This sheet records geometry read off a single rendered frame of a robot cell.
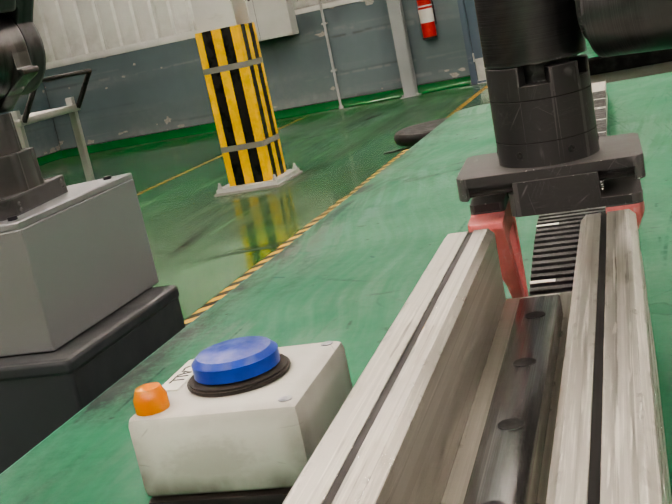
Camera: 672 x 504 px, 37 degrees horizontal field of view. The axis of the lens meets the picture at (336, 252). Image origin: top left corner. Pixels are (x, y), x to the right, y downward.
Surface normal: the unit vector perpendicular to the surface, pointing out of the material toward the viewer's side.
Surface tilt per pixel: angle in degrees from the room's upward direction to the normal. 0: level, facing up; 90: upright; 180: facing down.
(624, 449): 0
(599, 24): 110
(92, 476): 0
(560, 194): 92
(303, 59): 90
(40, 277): 90
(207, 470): 90
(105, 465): 0
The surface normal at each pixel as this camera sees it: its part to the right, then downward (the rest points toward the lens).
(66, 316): 0.94, -0.12
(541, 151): -0.27, 0.30
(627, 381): -0.20, -0.96
